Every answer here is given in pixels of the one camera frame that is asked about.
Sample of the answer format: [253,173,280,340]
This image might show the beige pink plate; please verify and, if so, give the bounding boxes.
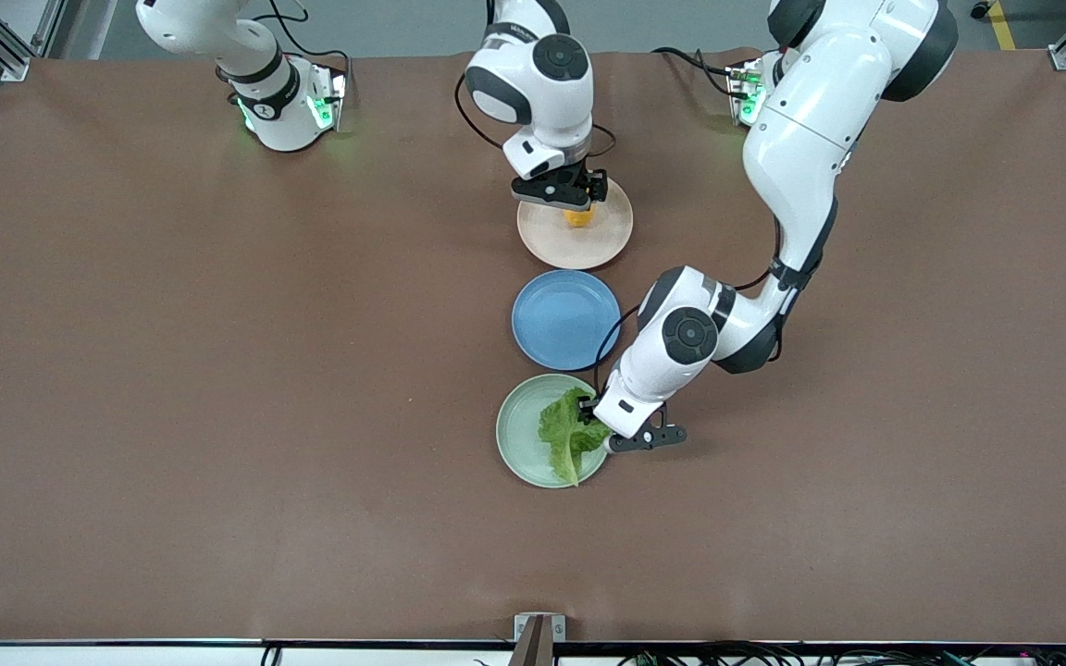
[516,179,634,271]

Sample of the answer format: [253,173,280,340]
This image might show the blue plate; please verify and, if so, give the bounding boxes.
[511,269,622,372]

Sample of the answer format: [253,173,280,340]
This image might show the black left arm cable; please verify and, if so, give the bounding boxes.
[592,213,786,401]

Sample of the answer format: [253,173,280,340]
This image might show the green lettuce leaf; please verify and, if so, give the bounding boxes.
[538,388,613,488]

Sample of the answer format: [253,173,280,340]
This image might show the black right base cable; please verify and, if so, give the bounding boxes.
[246,0,353,93]

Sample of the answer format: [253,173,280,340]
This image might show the black base cable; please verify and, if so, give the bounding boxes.
[246,0,353,93]
[651,46,758,99]

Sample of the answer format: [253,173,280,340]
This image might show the grey metal bracket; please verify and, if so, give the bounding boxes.
[514,612,566,644]

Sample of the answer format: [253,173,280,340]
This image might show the brown table cover sheet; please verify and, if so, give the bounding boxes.
[0,48,1066,644]

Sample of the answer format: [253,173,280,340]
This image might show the light green plate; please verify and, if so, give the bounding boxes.
[495,373,611,489]

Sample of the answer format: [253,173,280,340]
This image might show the white table edge rail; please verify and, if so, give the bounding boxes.
[0,638,1066,666]

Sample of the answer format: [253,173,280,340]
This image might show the black left base cable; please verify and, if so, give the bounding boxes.
[651,46,758,99]

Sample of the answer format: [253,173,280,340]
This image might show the brown camera post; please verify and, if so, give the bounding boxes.
[508,615,554,666]

